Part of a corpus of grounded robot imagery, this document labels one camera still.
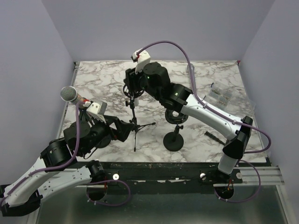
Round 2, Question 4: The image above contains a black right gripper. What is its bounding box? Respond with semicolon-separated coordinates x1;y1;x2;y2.
124;62;160;102

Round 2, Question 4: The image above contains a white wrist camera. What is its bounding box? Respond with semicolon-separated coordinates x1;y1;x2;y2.
131;49;151;74
85;101;107;123

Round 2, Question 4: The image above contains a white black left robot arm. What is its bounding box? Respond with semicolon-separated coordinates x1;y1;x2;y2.
0;115;134;217

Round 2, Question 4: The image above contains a white foam-head microphone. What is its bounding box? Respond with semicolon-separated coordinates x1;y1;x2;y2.
134;98;139;106

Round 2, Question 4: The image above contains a black round-base shock-mount stand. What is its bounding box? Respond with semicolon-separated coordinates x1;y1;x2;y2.
163;109;188;152

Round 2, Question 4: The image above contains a black tripod microphone stand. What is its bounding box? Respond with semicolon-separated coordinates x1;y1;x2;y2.
123;84;156;152

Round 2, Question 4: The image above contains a black T-handle tool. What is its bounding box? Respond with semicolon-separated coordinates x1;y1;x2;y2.
205;131;225;145

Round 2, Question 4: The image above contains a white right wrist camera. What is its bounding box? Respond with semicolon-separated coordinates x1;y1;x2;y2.
131;49;151;74

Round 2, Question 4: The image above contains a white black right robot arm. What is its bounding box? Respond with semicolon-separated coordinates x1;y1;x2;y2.
124;62;253;183

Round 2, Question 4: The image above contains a copper body mesh microphone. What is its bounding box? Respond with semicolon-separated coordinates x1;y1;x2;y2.
60;86;86;105

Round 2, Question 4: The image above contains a black robot mounting base rail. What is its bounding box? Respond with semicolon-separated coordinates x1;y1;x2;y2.
102;162;242;195

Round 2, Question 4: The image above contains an aluminium frame extrusion rail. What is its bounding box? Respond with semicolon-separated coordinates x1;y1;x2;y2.
25;165;289;224

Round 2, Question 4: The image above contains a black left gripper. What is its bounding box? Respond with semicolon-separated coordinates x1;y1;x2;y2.
80;113;135;156

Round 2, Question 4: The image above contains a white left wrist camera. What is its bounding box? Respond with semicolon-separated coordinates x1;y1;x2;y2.
85;101;107;123

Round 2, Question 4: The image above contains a clear plastic screw box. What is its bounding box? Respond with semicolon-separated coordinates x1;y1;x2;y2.
203;82;234;110

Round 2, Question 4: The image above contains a black clip round-base stand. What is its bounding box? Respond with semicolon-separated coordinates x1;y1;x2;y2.
78;106;111;149

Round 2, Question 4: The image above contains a silver grey handheld microphone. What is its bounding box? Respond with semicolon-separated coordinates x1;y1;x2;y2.
186;63;194;75

